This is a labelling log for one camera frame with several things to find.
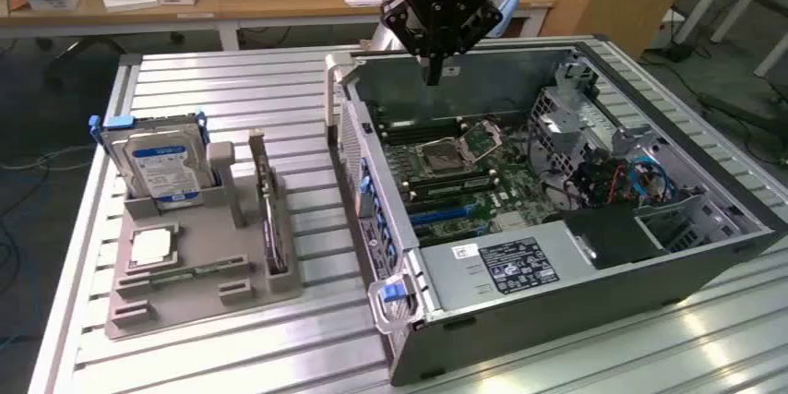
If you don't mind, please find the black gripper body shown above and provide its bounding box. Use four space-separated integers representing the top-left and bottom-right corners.
402 0 497 56

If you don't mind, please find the graphics card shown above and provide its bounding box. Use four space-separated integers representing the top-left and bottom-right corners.
248 129 292 276

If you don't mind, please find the metal socket cover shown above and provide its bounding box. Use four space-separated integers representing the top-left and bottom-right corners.
458 117 504 158

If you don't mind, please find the tall metal drive cage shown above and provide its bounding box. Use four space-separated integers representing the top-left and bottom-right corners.
528 61 622 174

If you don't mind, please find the white floor appliance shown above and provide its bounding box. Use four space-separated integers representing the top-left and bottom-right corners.
650 8 688 52

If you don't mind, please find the CPU socket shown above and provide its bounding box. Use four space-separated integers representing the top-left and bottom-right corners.
416 138 469 172

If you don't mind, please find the green motherboard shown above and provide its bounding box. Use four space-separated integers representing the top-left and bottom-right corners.
372 107 558 241

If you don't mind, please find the RAM stick with white label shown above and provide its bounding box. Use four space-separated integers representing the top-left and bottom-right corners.
409 171 497 192

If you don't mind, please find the blue expansion slot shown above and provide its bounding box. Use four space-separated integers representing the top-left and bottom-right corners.
409 206 478 226

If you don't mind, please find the silver chipset heatsink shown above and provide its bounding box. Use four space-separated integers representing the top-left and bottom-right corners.
490 213 530 232

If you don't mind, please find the black stand base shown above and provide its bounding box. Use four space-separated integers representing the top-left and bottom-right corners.
697 89 788 125

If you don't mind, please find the hard disk with blue caddy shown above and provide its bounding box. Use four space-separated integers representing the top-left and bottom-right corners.
88 110 214 210

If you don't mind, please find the black office chair base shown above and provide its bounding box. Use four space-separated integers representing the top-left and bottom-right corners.
36 31 185 89

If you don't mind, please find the low metal disk bay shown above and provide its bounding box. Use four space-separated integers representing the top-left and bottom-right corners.
633 190 740 253

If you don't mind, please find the grey power supply unit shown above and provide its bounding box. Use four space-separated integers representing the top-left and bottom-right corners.
420 221 602 312

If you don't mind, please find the grey parts rack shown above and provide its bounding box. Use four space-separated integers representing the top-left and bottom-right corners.
102 128 304 342

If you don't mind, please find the black open PC case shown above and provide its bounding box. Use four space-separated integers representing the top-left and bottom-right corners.
324 32 788 388

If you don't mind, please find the silver CPU chip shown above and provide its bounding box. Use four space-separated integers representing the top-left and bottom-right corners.
129 229 174 269

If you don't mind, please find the green RAM stick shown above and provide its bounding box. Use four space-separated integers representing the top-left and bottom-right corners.
146 262 226 286

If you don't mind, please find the blue wire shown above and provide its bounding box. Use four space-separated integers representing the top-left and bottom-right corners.
626 156 678 204

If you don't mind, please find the blue floor cable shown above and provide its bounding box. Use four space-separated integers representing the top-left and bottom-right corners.
0 167 54 349

